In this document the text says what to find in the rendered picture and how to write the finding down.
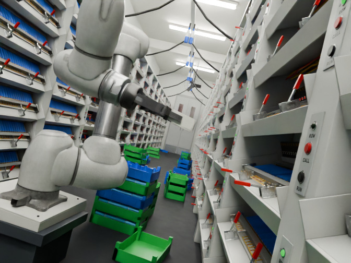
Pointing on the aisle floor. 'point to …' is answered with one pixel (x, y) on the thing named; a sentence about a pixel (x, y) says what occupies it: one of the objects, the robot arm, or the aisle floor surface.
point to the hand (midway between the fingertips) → (190, 125)
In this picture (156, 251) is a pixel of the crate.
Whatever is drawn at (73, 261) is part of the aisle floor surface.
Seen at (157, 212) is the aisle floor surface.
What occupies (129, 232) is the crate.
